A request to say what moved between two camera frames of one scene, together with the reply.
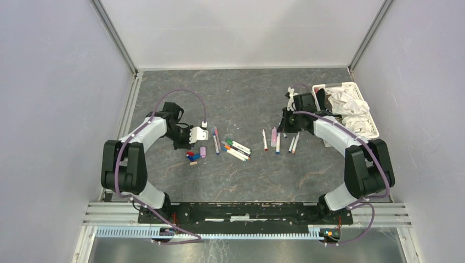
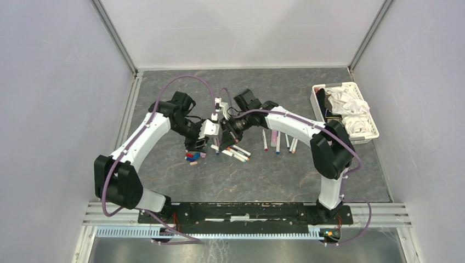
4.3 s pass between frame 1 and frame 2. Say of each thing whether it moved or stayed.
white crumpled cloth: stayed
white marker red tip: stayed
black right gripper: moved
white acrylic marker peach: stayed
